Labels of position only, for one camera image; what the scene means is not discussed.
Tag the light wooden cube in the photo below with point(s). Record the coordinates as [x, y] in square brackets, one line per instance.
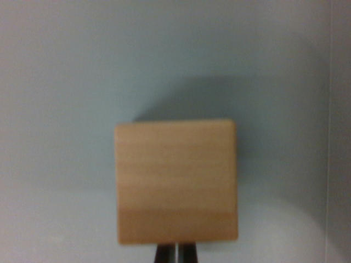
[175, 182]

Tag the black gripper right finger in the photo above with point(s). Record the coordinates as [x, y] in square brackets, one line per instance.
[188, 253]

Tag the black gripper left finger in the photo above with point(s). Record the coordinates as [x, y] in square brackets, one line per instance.
[164, 253]

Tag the pale grey plastic tray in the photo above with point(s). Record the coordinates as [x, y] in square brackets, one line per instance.
[60, 109]

